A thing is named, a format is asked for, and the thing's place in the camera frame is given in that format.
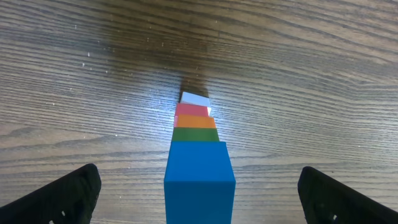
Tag red cube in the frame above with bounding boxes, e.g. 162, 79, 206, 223
173, 102, 210, 128

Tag green cube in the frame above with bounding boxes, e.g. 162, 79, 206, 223
171, 126, 221, 143

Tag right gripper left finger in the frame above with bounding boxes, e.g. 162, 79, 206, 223
0, 162, 103, 224

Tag blue cube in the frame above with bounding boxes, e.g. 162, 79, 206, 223
163, 140, 237, 224

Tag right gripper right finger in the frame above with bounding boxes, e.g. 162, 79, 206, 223
297, 166, 398, 224

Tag white cube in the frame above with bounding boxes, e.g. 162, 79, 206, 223
179, 91, 213, 116

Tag orange cube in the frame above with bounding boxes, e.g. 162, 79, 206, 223
174, 113, 217, 129

